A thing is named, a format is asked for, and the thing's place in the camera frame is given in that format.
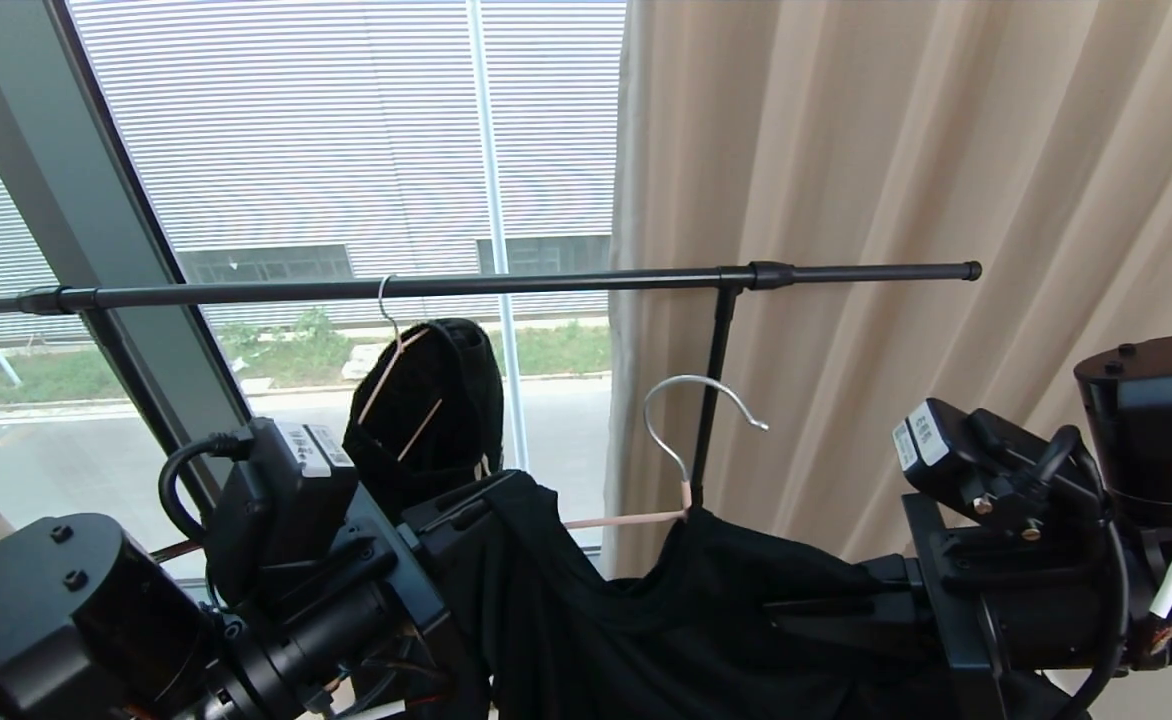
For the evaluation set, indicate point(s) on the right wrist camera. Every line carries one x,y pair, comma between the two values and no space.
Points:
966,450

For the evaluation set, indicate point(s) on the black clothes rack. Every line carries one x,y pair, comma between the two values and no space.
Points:
546,284

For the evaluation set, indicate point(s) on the black shorts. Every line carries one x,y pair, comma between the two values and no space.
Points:
461,400

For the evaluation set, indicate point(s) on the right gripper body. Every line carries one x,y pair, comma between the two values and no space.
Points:
1036,620

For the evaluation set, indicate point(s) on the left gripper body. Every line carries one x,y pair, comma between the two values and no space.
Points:
346,620

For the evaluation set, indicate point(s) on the black T-shirt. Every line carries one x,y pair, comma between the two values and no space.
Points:
696,620

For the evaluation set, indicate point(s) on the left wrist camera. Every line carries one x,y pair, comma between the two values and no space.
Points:
276,500

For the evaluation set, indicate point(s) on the window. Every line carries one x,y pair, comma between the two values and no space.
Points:
346,120

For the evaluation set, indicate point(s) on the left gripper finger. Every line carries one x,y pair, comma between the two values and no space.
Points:
426,525

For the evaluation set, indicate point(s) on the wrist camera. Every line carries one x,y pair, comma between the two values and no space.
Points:
276,500
966,450

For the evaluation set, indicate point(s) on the pink clothes hanger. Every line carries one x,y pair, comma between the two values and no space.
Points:
691,380
386,300

